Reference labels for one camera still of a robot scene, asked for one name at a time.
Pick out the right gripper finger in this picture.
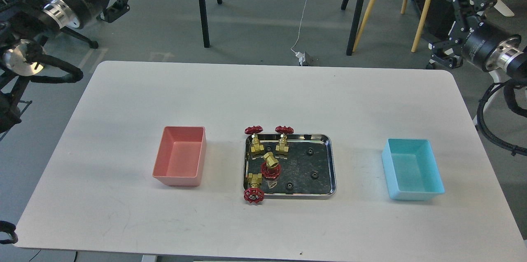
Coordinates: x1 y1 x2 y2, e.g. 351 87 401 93
445 0 497 33
428 27 466 69

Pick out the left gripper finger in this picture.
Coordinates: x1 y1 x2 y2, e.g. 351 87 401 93
98 0 130 23

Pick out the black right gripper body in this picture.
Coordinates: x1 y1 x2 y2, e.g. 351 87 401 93
462 22 521 71

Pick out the brass valve red handle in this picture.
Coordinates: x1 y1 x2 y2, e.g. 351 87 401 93
261 152 282 180

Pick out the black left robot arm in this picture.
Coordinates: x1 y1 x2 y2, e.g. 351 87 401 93
0 0 129 133

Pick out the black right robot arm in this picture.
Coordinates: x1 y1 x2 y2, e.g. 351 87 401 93
427 0 527 155

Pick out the blue plastic box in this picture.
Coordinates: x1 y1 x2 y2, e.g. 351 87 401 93
382 138 445 201

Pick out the pink plastic box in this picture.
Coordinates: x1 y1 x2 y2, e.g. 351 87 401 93
152 126 206 187

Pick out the brass valve top middle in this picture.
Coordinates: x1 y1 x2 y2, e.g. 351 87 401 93
275 126 294 157

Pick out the brass valve top left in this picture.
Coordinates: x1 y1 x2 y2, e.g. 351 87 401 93
244 125 265 157

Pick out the brass valve bottom left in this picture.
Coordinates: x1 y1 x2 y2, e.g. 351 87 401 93
243 173 265 204

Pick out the yellow wooden leg right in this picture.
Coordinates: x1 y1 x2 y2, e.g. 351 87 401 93
401 0 441 53

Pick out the yellow wooden leg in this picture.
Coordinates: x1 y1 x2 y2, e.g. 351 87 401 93
401 0 441 53
352 0 376 52

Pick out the black office chair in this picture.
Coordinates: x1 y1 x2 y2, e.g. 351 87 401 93
60 27 99 49

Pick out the yellow wooden leg left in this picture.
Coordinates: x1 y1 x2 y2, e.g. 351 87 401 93
352 0 376 52

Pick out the stainless steel tray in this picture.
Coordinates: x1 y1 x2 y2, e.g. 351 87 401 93
243 133 336 203

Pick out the white cable with plug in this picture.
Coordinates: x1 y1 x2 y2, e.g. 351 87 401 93
291 0 317 67

